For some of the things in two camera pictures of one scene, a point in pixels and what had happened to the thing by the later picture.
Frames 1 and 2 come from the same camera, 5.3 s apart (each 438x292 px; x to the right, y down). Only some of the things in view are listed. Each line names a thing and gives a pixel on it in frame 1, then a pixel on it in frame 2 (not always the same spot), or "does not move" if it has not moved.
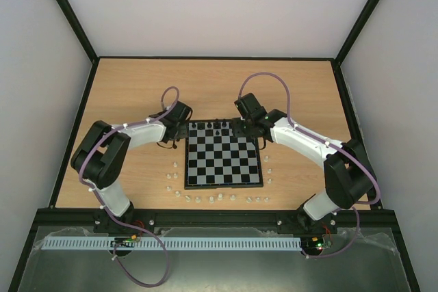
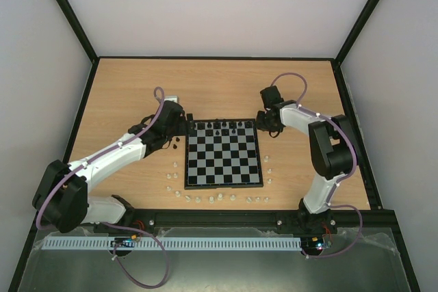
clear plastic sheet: [358, 262] does not move
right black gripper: [244, 128] -> [263, 120]
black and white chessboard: [214, 158] does not move
